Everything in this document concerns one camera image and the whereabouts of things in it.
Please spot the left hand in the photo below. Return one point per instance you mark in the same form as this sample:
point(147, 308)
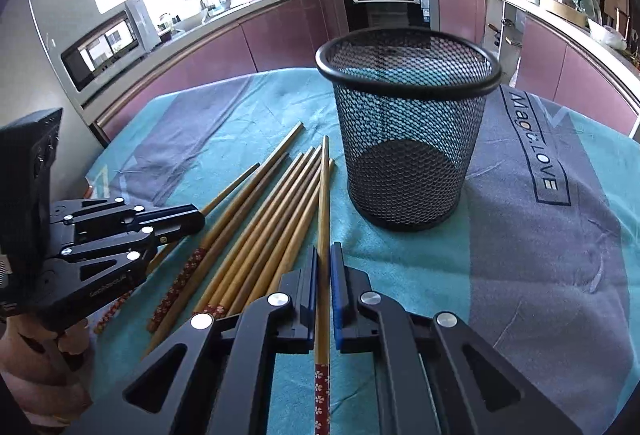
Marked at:
point(37, 375)

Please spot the black built-in oven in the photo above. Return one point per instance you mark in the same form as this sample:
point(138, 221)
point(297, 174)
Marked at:
point(363, 14)

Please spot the wooden tray on counter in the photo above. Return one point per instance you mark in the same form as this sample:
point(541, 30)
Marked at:
point(566, 12)

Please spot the black mesh utensil holder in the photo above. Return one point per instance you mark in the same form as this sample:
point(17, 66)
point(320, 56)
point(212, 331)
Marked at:
point(410, 102)

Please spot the white plastic bag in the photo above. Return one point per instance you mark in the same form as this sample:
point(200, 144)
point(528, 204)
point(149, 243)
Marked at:
point(606, 35)

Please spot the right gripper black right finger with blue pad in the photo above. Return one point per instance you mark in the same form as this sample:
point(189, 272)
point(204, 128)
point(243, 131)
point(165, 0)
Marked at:
point(434, 375)

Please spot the wooden chopstick red end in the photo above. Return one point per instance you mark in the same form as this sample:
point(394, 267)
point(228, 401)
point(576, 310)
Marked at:
point(322, 327)

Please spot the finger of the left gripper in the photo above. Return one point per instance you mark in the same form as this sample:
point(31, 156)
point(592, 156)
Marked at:
point(73, 222)
point(70, 291)

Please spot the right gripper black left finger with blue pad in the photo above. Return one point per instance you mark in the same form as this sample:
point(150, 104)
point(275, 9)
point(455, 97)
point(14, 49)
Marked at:
point(213, 376)

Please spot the teal grey tablecloth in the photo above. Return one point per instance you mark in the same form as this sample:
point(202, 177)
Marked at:
point(541, 256)

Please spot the silver microwave oven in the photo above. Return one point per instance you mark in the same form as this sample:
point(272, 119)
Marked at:
point(126, 35)

